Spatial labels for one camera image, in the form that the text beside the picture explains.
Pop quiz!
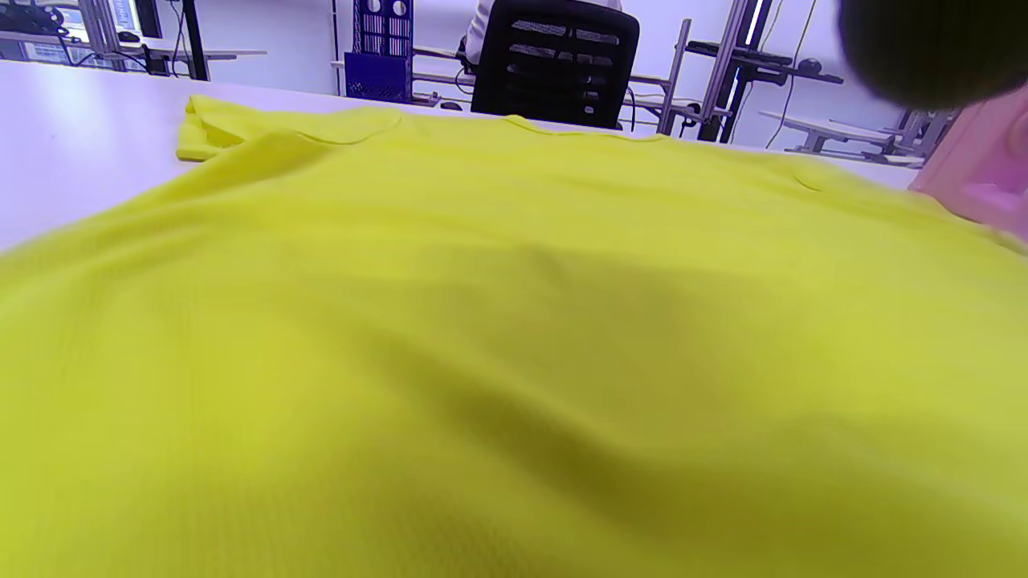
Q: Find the white low desk frame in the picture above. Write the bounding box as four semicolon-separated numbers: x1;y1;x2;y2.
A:
758;108;958;167

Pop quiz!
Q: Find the black metal post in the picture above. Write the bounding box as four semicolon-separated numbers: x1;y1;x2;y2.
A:
182;0;212;82

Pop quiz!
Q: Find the black mesh office chair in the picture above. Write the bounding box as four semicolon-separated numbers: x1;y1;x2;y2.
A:
471;0;641;129

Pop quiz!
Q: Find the yellow t-shirt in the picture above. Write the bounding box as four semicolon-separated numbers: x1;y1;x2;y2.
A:
0;94;1028;578

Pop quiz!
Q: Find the blue perforated rack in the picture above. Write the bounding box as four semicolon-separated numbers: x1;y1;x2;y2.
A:
344;0;415;104

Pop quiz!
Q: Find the desk with computer equipment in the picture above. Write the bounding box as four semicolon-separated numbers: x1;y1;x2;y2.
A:
0;0;268;78

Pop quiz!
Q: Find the black standing desk frame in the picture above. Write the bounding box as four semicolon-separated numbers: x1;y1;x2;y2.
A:
685;0;846;144

